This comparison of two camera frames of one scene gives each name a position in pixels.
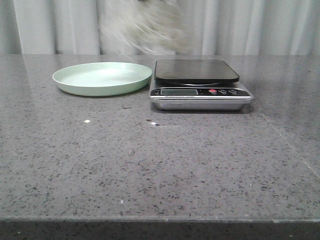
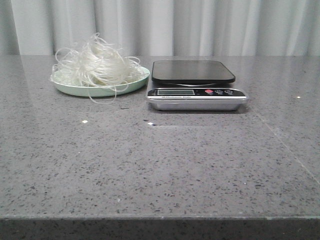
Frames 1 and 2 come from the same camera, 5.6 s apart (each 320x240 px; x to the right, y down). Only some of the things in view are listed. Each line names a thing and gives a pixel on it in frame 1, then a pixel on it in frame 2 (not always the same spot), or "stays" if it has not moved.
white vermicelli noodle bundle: (153, 27) → (99, 66)
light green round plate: (102, 79) stays
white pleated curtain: (221, 27) stays
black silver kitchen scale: (198, 85) stays
